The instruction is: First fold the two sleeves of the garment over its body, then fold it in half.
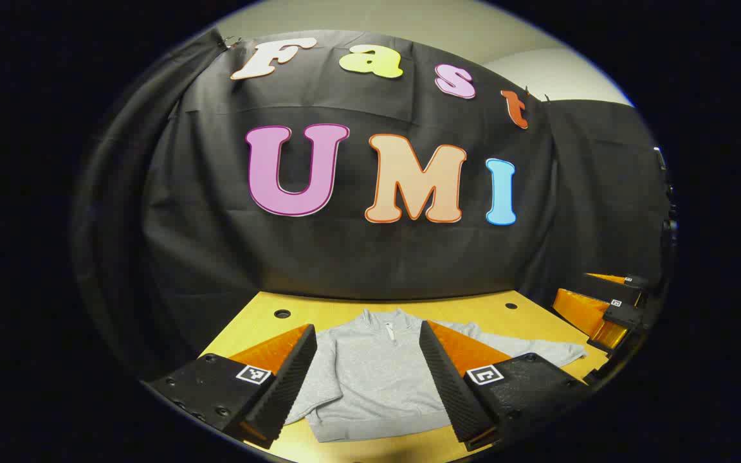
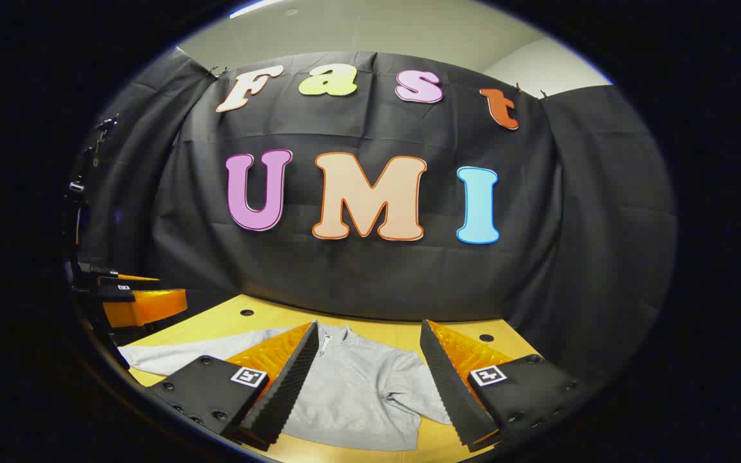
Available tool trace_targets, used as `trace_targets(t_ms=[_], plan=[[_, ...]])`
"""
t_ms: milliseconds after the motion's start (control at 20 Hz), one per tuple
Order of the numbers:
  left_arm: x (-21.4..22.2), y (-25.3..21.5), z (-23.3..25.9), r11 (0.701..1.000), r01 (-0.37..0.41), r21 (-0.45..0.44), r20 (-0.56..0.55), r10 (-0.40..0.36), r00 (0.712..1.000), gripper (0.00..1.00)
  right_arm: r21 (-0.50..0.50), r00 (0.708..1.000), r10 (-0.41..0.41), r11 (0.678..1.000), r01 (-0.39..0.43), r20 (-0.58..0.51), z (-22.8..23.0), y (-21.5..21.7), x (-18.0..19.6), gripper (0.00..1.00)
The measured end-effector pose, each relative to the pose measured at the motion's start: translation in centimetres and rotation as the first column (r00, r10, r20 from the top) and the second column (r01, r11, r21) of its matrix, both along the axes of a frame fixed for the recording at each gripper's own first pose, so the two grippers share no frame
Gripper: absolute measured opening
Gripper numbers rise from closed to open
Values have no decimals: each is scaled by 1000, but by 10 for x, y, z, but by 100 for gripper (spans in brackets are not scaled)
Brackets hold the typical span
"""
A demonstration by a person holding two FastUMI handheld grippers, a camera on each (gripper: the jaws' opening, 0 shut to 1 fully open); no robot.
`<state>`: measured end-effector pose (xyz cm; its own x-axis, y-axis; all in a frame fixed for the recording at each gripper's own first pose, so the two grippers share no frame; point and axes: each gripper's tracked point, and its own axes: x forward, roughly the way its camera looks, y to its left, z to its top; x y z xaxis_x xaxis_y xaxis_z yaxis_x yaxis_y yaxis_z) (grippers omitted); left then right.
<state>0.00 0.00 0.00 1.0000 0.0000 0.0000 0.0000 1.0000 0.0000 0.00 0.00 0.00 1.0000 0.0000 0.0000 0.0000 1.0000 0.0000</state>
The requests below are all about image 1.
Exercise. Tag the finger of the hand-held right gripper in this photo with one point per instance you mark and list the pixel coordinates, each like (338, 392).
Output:
(628, 316)
(615, 288)

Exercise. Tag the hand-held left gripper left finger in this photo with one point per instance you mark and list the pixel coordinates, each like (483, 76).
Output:
(287, 386)

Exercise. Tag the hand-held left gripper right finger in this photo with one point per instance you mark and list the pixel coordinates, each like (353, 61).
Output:
(451, 386)

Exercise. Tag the grey zip-neck sweatshirt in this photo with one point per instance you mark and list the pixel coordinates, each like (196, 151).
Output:
(370, 373)

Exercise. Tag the black backdrop cloth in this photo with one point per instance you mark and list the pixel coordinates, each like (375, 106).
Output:
(409, 257)

